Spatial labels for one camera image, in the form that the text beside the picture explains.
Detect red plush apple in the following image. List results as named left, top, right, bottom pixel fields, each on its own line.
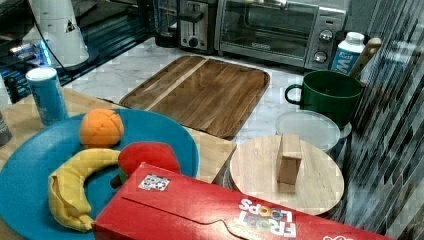
left=118, top=142, right=181, bottom=177

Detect silver toaster oven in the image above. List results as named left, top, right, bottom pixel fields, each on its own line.
left=215, top=0, right=350, bottom=70

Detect orange plush fruit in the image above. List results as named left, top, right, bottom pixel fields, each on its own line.
left=79, top=108, right=124, bottom=148

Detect green mug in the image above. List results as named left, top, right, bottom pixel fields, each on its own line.
left=284, top=71, right=364, bottom=128

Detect white blue bottle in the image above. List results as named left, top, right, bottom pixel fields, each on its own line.
left=331, top=32, right=365, bottom=74

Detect blue round plate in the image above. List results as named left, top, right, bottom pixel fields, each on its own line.
left=0, top=109, right=199, bottom=240

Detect black paper towel holder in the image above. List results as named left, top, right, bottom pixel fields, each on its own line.
left=53, top=47, right=99, bottom=71

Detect red Froot Loops cereal box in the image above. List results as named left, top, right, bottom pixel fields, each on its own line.
left=93, top=163, right=392, bottom=240

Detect black french press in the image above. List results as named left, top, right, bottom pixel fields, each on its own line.
left=153, top=0, right=178, bottom=48

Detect blue cylindrical can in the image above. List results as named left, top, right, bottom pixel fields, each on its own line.
left=25, top=67, right=68, bottom=126

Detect wooden utensil handle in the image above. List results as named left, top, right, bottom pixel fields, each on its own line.
left=349, top=38, right=382, bottom=79

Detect round wooden jar lid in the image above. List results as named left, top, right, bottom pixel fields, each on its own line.
left=229, top=135, right=344, bottom=215

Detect wooden cutting board tray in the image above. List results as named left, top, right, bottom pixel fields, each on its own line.
left=120, top=55, right=270, bottom=140

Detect yellow plush banana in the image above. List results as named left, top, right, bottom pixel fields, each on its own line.
left=48, top=148, right=120, bottom=232

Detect white paper towel roll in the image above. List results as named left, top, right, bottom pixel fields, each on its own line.
left=23, top=0, right=86, bottom=59

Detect silver two-slot toaster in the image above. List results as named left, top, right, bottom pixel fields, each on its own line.
left=177, top=0, right=218, bottom=54

